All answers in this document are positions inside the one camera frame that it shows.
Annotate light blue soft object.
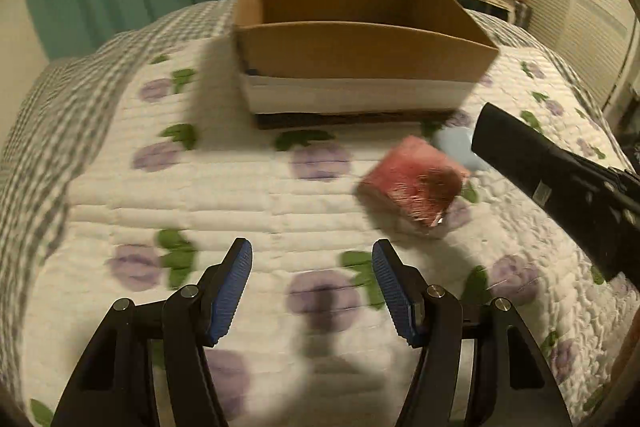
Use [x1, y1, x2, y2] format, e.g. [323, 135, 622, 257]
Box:
[434, 127, 490, 171]

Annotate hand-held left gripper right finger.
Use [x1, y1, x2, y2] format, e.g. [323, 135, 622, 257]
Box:
[372, 239, 573, 427]

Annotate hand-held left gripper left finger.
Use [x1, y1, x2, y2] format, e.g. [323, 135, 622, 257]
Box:
[50, 238, 253, 427]

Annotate brown cardboard box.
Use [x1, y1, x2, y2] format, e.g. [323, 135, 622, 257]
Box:
[234, 0, 501, 130]

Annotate red block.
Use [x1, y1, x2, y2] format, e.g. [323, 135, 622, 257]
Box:
[356, 135, 469, 239]

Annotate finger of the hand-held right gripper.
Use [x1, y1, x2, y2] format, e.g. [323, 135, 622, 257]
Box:
[471, 103, 640, 282]

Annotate floral quilted bed cover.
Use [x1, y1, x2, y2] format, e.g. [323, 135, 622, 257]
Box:
[0, 0, 640, 427]

